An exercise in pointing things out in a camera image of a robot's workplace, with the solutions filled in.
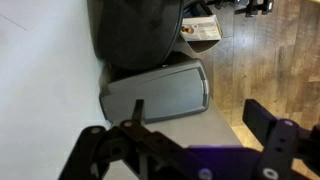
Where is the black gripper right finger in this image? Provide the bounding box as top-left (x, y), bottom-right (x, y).
top-left (242, 98), bottom-right (320, 180)

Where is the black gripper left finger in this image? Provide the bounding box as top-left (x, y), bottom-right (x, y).
top-left (58, 98), bottom-right (214, 180)

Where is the grey plastic bin lid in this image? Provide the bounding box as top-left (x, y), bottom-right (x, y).
top-left (99, 58), bottom-right (211, 125)

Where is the black round trash bin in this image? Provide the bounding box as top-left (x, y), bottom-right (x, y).
top-left (87, 0), bottom-right (185, 71)

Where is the white cardboard box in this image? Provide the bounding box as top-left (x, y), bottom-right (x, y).
top-left (180, 14), bottom-right (224, 42)

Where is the black chair base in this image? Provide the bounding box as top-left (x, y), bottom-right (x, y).
top-left (206, 0), bottom-right (275, 18)

